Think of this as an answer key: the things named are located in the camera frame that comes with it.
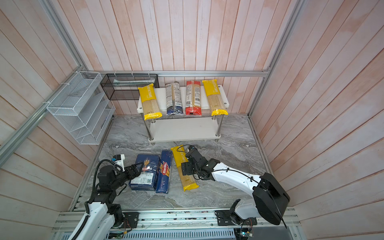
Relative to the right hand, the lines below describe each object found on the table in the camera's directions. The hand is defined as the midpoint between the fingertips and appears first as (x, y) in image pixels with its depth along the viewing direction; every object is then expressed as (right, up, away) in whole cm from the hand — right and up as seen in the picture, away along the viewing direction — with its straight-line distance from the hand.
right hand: (188, 166), depth 85 cm
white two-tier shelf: (-2, +21, +13) cm, 25 cm away
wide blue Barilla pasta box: (-22, -6, -5) cm, 24 cm away
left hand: (-27, 0, -2) cm, 28 cm away
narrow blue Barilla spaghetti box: (-14, -10, -3) cm, 18 cm away
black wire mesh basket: (-45, +52, +21) cm, 72 cm away
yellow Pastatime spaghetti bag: (-5, +4, +9) cm, 10 cm away
